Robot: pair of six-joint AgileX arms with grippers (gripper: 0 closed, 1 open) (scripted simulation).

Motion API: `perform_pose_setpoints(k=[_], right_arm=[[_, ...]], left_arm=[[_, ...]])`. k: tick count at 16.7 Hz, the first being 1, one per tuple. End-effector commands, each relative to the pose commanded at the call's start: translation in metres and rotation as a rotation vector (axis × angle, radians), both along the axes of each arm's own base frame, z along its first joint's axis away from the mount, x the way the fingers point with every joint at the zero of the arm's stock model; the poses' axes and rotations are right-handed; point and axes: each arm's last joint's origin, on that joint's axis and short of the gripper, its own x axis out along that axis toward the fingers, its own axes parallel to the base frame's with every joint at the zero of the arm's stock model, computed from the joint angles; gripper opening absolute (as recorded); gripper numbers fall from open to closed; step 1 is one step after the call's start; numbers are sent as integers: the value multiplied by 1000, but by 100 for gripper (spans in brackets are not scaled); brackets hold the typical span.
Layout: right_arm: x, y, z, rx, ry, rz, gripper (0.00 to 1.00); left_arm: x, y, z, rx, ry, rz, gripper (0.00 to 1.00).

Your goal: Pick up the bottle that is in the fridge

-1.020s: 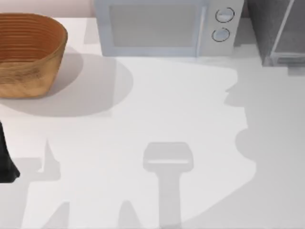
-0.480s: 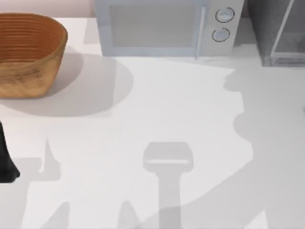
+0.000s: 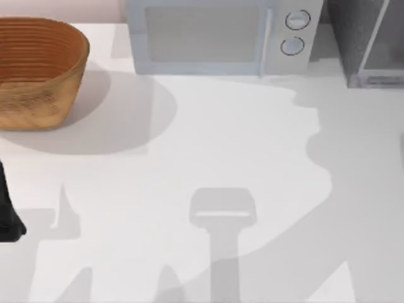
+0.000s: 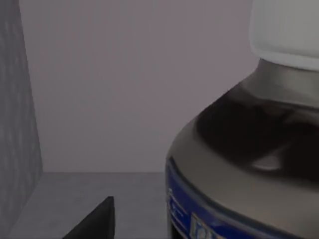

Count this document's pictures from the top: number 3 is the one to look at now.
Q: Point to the microwave oven door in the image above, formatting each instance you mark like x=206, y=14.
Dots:
x=202, y=34

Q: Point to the grey cabinet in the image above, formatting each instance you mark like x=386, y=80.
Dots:
x=363, y=41

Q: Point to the round microwave knob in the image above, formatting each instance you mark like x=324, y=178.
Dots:
x=292, y=46
x=297, y=19

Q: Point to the brown wicker basket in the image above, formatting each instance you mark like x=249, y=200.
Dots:
x=38, y=79

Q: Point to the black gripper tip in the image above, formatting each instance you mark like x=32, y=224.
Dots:
x=8, y=217

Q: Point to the pale microwave oven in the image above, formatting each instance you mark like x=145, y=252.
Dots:
x=312, y=34

